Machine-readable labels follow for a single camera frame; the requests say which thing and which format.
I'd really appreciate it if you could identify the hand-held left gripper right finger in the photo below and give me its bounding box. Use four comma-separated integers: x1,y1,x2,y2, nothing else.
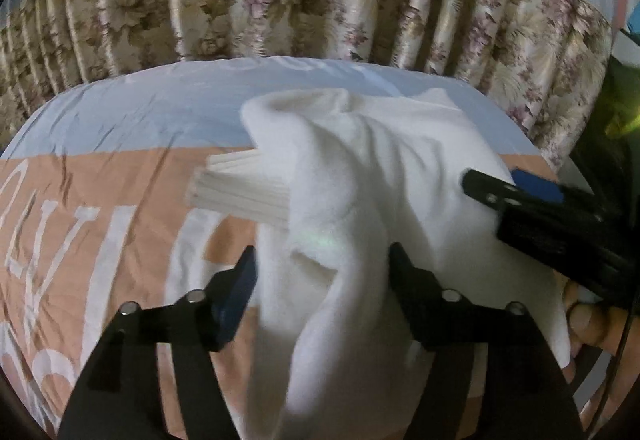
387,241,586,440

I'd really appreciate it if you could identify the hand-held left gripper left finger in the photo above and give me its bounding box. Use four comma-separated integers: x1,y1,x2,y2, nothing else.
57,245,259,440

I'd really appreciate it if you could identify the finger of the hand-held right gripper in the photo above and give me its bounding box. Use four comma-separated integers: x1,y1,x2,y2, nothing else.
511,169,596,209
461,169,521,211

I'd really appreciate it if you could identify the stack of white cloths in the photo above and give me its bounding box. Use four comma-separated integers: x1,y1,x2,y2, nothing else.
185,149,293,227

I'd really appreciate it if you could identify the white cloth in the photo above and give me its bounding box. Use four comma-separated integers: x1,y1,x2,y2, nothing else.
241,88,573,440

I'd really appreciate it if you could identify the person's right hand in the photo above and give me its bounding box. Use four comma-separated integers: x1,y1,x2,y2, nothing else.
562,281,640,386

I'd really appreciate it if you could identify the black cable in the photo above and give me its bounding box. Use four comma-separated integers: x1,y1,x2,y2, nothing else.
587,307,638,431

